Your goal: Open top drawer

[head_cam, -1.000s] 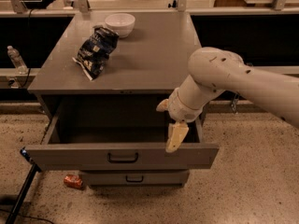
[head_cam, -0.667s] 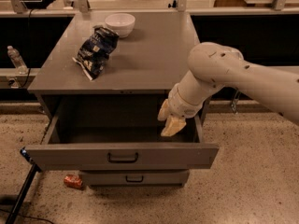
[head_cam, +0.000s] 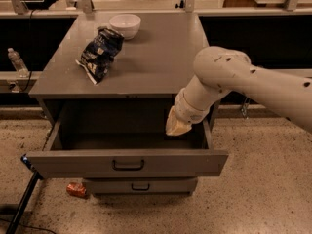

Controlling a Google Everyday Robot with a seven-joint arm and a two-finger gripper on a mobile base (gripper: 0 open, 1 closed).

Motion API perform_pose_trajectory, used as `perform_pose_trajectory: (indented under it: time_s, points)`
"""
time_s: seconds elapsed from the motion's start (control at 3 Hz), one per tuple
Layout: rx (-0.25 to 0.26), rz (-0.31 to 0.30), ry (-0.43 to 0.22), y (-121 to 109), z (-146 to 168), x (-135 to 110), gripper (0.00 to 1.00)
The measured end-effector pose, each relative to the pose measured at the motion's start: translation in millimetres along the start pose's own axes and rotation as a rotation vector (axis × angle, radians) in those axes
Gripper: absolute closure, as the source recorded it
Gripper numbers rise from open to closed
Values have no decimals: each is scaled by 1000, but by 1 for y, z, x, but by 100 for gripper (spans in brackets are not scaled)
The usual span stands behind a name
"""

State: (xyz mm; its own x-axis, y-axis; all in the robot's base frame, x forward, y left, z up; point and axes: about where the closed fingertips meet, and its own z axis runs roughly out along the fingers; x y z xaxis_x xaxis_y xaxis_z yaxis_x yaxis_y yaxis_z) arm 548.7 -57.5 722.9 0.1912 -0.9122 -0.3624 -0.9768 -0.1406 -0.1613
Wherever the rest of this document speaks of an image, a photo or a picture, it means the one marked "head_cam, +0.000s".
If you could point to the orange soda can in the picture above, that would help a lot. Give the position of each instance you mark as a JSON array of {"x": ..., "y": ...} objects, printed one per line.
[{"x": 76, "y": 189}]

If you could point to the grey drawer cabinet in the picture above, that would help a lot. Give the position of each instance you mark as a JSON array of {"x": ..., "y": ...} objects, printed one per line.
[{"x": 155, "y": 64}]

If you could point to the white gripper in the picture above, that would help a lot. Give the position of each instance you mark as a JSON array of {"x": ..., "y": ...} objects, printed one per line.
[{"x": 191, "y": 112}]

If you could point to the grey bottom drawer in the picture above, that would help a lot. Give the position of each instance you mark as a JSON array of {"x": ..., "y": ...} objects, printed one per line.
[{"x": 185, "y": 185}]

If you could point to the blue soda can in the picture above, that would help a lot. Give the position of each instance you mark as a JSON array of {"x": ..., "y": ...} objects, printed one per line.
[{"x": 25, "y": 160}]

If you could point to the grey drawer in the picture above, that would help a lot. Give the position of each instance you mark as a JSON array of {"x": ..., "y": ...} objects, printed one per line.
[
  {"x": 123, "y": 138},
  {"x": 185, "y": 185}
]

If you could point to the blue crumpled chip bag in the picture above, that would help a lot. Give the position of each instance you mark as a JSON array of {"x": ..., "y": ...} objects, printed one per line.
[{"x": 100, "y": 53}]

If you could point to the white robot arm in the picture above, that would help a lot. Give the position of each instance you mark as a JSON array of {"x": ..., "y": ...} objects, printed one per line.
[{"x": 219, "y": 71}]

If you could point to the white bowl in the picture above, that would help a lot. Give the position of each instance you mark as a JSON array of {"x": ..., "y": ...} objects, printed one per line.
[{"x": 126, "y": 24}]

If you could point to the clear plastic water bottle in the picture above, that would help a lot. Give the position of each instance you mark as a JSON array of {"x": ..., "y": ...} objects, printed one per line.
[{"x": 18, "y": 63}]

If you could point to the grey top drawer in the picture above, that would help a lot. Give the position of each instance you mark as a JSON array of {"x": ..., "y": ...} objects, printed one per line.
[{"x": 123, "y": 138}]

